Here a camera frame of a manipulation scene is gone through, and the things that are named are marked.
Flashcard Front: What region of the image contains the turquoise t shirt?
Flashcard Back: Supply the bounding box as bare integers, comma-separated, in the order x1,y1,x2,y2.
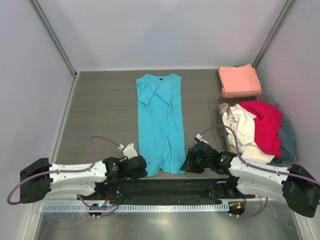
136,73,186,177

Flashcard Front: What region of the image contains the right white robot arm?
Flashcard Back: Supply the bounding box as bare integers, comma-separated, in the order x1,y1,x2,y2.
181,141,320,218

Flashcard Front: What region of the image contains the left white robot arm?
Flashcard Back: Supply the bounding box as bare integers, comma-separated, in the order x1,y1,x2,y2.
19,155,147,204

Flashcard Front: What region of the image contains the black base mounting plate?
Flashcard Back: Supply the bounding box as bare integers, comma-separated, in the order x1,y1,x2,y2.
106,178,244,206

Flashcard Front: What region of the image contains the cream t shirt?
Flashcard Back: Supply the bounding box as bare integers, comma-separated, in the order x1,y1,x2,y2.
219,103,275,164

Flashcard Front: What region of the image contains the clear plastic bin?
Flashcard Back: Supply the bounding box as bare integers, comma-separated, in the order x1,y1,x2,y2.
216,92,299,167

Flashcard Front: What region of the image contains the red t shirt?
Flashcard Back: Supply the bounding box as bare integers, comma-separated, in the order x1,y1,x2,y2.
239,100,283,158

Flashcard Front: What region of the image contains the folded green t shirt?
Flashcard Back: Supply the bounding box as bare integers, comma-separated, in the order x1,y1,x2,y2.
216,71,221,82

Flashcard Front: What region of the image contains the folded pink t shirt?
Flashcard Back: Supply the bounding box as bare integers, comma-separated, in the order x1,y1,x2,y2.
218,64,262,98

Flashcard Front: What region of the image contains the teal grey t shirt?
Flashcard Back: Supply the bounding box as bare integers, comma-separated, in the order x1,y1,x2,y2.
270,116,296,164

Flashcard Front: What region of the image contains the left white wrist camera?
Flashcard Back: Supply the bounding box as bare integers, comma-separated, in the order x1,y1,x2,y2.
122,143,138,159

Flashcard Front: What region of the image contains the slotted grey cable duct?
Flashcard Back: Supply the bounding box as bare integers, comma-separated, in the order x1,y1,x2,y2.
41,202,229,213

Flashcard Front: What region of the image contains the left aluminium frame post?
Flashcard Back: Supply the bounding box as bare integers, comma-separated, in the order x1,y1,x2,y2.
29,0,77,78

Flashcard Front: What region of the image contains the aluminium frame post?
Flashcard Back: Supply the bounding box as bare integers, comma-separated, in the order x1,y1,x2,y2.
252,0,297,69
29,0,77,78

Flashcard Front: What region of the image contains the right aluminium frame post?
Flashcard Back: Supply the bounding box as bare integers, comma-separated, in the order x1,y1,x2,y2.
252,0,297,69

